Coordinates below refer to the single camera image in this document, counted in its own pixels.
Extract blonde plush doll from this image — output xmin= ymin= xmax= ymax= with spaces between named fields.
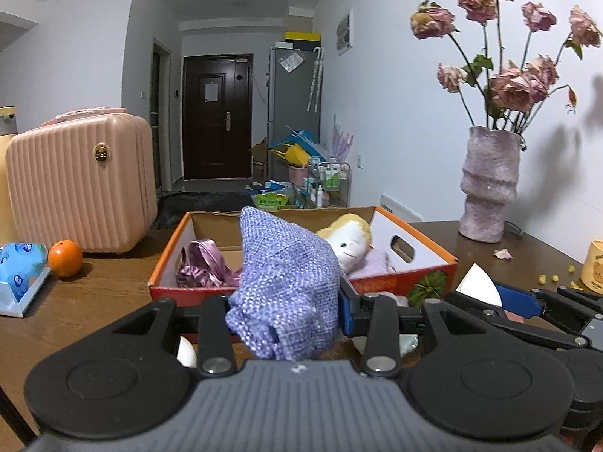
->
xmin=315 ymin=213 xmax=399 ymax=279

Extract white wall panel box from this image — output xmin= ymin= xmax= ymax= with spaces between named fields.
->
xmin=337 ymin=8 xmax=354 ymax=55

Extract dark brown door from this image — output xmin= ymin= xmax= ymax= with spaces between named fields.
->
xmin=183 ymin=54 xmax=254 ymax=180

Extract blue tissue pack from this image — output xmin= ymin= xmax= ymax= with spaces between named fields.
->
xmin=0 ymin=242 xmax=52 ymax=317

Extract yellow and grey container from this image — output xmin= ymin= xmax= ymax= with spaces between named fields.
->
xmin=0 ymin=106 xmax=20 ymax=246

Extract scattered yellow petals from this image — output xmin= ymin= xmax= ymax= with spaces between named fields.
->
xmin=537 ymin=266 xmax=579 ymax=289

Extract green printed bag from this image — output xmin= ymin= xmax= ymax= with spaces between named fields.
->
xmin=254 ymin=192 xmax=289 ymax=212

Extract purple hanger rack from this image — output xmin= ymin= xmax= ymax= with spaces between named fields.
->
xmin=332 ymin=114 xmax=354 ymax=161

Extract orange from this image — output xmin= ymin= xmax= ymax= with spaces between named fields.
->
xmin=48 ymin=240 xmax=84 ymax=278

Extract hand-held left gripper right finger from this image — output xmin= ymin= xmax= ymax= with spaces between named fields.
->
xmin=338 ymin=280 xmax=482 ymax=378

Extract yellow and black box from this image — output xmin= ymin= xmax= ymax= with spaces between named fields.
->
xmin=285 ymin=31 xmax=322 ymax=50

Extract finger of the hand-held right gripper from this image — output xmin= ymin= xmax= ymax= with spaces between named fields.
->
xmin=445 ymin=291 xmax=591 ymax=350
xmin=494 ymin=281 xmax=603 ymax=319

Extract white folded umbrella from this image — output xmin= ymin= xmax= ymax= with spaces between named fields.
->
xmin=307 ymin=47 xmax=325 ymax=113

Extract pink textured vase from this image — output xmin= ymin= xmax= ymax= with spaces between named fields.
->
xmin=459 ymin=125 xmax=523 ymax=244

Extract dried rose bouquet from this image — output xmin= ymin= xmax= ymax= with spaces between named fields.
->
xmin=410 ymin=0 xmax=603 ymax=135

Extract open brown cardboard box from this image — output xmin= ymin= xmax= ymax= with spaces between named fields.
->
xmin=251 ymin=137 xmax=269 ymax=170

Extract purple knit pouch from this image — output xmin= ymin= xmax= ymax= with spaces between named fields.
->
xmin=225 ymin=206 xmax=342 ymax=361

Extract clear plastic bag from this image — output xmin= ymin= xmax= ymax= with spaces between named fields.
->
xmin=279 ymin=52 xmax=306 ymax=73

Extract metal rolling cart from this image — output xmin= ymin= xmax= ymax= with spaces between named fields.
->
xmin=305 ymin=161 xmax=352 ymax=209

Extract white board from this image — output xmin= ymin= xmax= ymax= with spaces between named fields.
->
xmin=379 ymin=193 xmax=424 ymax=223

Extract blue plastic rack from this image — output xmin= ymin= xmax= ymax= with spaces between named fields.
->
xmin=269 ymin=127 xmax=321 ymax=156

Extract pink ribbed suitcase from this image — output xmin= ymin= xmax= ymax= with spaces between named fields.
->
xmin=6 ymin=107 xmax=158 ymax=255

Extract purple satin cloth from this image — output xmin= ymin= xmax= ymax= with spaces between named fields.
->
xmin=176 ymin=239 xmax=243 ymax=289

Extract orange-edged cardboard box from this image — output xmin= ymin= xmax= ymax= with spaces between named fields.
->
xmin=148 ymin=206 xmax=459 ymax=310

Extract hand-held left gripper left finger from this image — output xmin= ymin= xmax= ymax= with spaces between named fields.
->
xmin=101 ymin=294 xmax=239 ymax=377

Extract white sponge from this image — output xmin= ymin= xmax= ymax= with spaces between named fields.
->
xmin=456 ymin=264 xmax=504 ymax=309

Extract grey refrigerator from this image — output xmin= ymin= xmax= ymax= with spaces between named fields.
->
xmin=268 ymin=44 xmax=323 ymax=184

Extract yellow mug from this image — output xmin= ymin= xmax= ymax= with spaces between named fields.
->
xmin=579 ymin=239 xmax=603 ymax=295

